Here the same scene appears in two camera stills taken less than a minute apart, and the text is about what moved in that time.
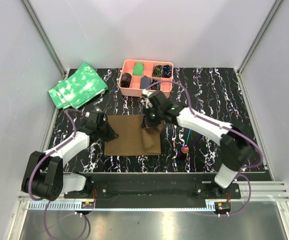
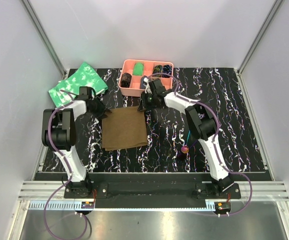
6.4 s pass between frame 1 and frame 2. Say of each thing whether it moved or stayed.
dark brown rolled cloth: stayed
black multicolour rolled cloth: stayed
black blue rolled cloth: stayed
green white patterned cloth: stayed
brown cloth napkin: moved
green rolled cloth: stayed
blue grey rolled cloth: stayed
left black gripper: moved
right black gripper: moved
